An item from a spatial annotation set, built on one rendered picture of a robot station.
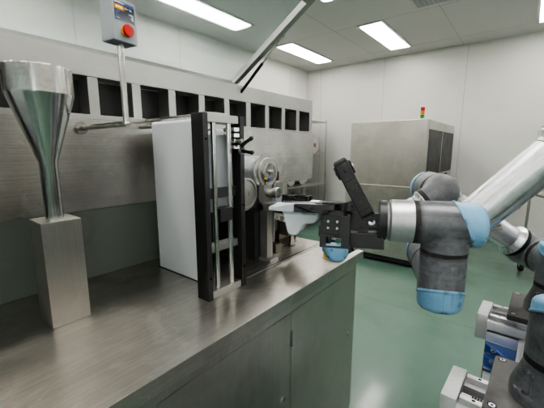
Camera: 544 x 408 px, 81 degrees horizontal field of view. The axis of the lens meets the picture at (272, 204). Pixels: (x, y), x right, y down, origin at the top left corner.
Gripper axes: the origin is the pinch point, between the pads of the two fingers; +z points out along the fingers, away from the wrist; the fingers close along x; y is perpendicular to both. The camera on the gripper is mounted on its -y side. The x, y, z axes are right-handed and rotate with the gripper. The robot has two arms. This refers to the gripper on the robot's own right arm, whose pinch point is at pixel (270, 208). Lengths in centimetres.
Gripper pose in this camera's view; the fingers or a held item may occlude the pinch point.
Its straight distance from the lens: 138.3
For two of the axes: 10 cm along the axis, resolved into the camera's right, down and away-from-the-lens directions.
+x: -6.2, 1.3, -7.7
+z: -7.8, -1.0, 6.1
